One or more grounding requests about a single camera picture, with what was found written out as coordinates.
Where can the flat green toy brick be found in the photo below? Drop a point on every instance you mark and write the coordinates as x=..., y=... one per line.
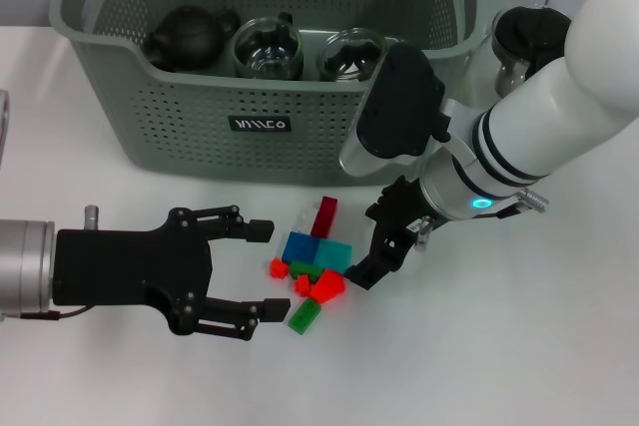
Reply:
x=304, y=317

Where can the dark red toy brick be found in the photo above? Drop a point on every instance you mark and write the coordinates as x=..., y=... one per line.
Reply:
x=324, y=216

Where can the teal toy brick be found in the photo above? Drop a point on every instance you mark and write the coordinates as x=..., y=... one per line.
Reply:
x=333, y=254

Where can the large red toy brick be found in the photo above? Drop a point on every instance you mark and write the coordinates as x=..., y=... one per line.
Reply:
x=328, y=287

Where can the glass teacup with black holder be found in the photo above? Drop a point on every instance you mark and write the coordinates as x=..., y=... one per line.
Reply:
x=267, y=49

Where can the small red toy brick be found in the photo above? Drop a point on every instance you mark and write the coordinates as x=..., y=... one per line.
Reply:
x=301, y=286

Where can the glass jar with teal bricks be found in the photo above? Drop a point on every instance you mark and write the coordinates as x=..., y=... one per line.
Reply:
x=349, y=57

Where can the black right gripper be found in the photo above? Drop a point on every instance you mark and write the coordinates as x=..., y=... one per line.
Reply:
x=399, y=226

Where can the dark green toy brick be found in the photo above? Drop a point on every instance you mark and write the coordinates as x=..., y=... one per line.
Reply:
x=305, y=270

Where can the grey-green perforated storage bin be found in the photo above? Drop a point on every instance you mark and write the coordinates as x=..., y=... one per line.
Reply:
x=199, y=112

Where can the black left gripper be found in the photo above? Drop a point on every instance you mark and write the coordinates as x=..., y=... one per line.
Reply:
x=135, y=271

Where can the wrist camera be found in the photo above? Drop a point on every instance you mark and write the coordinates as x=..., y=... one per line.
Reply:
x=399, y=112
x=3, y=117

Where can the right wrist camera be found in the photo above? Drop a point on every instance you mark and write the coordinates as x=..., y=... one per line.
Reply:
x=399, y=112

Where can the blue toy brick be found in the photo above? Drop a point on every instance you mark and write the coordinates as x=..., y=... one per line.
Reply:
x=301, y=248

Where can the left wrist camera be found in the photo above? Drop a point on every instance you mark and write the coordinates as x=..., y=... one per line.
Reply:
x=3, y=117

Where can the tiny red toy brick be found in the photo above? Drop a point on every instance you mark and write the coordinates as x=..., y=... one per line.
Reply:
x=278, y=269

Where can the black clay teapot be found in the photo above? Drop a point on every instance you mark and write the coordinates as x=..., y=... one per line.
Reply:
x=187, y=37

